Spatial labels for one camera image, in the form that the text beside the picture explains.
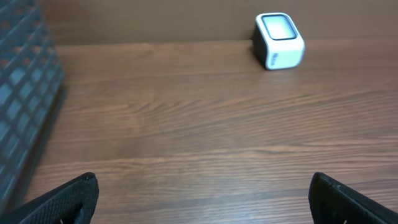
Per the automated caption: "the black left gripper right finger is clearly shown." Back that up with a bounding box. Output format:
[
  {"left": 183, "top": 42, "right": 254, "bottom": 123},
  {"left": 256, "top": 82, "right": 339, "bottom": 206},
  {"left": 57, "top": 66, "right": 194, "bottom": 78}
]
[{"left": 308, "top": 172, "right": 397, "bottom": 224}]

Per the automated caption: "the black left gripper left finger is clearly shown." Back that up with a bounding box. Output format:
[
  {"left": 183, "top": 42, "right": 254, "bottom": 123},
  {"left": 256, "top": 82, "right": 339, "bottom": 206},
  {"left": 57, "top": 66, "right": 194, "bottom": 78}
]
[{"left": 1, "top": 172, "right": 99, "bottom": 224}]

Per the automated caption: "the grey plastic shopping basket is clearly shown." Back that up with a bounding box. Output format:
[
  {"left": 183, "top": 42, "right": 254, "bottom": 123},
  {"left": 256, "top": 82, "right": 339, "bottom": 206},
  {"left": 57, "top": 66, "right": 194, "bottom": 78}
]
[{"left": 1, "top": 0, "right": 64, "bottom": 211}]

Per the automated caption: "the white barcode scanner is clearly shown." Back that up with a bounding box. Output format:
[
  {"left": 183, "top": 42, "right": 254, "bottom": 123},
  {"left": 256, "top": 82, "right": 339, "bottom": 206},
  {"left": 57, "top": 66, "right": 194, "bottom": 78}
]
[{"left": 252, "top": 12, "right": 305, "bottom": 70}]

